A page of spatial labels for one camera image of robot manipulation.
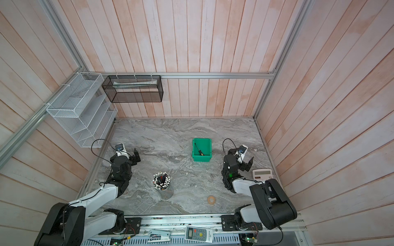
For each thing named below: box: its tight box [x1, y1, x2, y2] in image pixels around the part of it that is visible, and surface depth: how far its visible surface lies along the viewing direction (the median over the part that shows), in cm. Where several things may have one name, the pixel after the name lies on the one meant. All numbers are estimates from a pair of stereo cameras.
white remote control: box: [184, 226, 214, 244], surface depth 71 cm
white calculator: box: [252, 168, 273, 182], surface depth 90 cm
